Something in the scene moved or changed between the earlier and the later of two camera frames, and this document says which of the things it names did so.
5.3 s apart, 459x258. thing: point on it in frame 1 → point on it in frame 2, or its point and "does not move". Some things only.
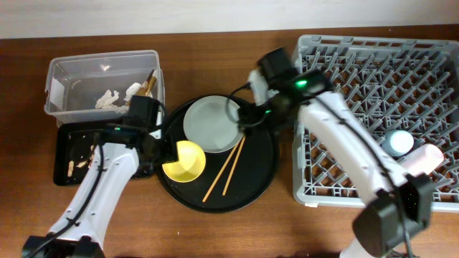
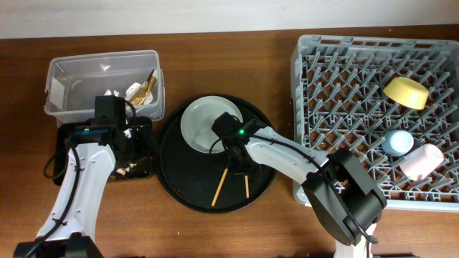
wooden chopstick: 221,173 → 219,186
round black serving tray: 254,173 does not move
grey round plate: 207,123 does not move
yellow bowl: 191,163 → 407,92
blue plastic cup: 398,142 does not move
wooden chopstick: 239,150 → 247,185
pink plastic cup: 424,160 does not move
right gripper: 251,121 → 234,166
